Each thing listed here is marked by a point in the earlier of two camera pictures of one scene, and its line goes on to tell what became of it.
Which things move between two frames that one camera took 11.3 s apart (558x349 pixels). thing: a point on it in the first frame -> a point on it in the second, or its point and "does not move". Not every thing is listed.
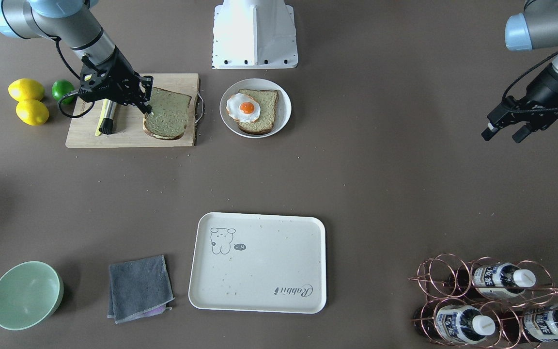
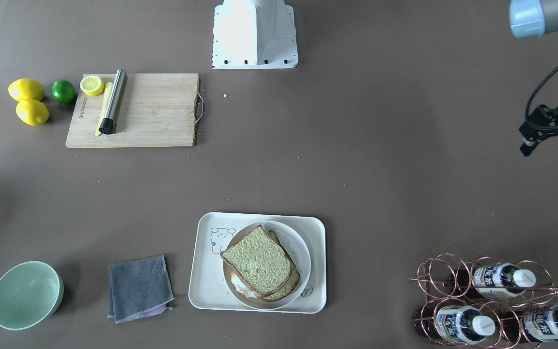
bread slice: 268,100 -> 294,277
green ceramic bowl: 25,295 does not move
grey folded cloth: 139,289 does not move
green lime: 61,87 does not move
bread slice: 168,118 -> 262,263
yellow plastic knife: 101,118 does not move
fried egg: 243,107 -> 241,288
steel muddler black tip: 107,126 does not move
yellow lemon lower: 32,112 does not move
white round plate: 255,108 -> 297,250
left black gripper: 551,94 -> 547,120
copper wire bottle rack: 485,300 does not move
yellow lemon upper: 25,88 does not move
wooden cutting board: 127,130 does not move
